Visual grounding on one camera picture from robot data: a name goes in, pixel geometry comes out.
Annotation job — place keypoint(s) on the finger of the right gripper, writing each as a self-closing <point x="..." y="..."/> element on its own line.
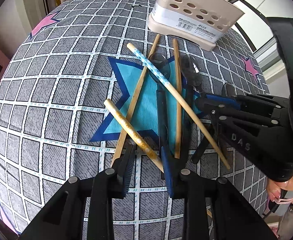
<point x="238" y="102"/>
<point x="252" y="123"/>

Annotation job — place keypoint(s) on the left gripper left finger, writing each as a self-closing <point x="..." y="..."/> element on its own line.
<point x="112" y="183"/>

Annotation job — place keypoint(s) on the yellow patterned chopstick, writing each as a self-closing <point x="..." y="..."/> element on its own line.
<point x="128" y="128"/>

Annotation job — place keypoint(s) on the shiny dark plastic spoon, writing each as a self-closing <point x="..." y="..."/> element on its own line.
<point x="191" y="72"/>

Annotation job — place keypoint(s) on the pink utensil holder caddy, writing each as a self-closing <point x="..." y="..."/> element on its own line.
<point x="200" y="21"/>

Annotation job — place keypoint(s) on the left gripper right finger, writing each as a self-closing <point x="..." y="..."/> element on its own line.
<point x="182" y="183"/>

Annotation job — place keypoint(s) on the grey checkered tablecloth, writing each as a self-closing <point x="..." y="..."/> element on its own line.
<point x="54" y="125"/>

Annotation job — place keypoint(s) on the person right hand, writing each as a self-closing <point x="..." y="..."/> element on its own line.
<point x="274" y="188"/>

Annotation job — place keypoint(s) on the blue tinted clear spoon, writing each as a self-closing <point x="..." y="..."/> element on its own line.
<point x="161" y="63"/>

